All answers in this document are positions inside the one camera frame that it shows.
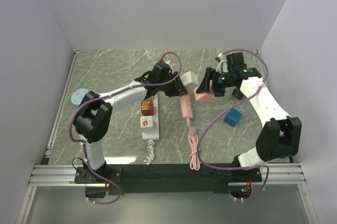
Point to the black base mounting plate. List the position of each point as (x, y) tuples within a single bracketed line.
[(160, 178)]

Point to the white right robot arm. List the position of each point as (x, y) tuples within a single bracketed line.
[(280, 135)]

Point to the pink power strip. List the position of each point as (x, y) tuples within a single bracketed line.
[(186, 107)]

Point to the aluminium front rail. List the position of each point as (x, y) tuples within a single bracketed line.
[(63, 175)]

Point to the aluminium rail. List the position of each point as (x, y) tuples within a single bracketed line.
[(63, 175), (60, 108)]

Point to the light blue round socket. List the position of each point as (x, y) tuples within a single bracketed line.
[(77, 96)]

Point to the plain white cube adapter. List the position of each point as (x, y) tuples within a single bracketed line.
[(189, 81)]

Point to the aluminium left side rail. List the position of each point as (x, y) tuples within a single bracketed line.
[(60, 108)]

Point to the white patterned cube adapter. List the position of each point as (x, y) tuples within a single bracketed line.
[(147, 124)]

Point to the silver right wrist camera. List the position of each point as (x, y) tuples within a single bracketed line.
[(222, 64)]

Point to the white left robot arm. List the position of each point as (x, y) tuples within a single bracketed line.
[(91, 120)]

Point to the brown cube plug adapter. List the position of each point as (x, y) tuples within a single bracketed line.
[(147, 107)]

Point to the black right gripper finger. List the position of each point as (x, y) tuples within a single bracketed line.
[(219, 91), (206, 83)]

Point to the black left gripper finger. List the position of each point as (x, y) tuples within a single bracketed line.
[(172, 89), (181, 88)]

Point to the pink cube plug adapter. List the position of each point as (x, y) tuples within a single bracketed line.
[(203, 97)]

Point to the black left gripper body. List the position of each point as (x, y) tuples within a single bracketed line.
[(170, 76)]

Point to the dark green cube adapter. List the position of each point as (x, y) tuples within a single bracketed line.
[(237, 93)]

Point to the white power strip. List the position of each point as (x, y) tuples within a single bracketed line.
[(155, 135)]

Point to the blue cube plug adapter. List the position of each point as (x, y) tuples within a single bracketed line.
[(232, 117)]

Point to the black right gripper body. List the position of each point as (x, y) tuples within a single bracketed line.
[(222, 80)]

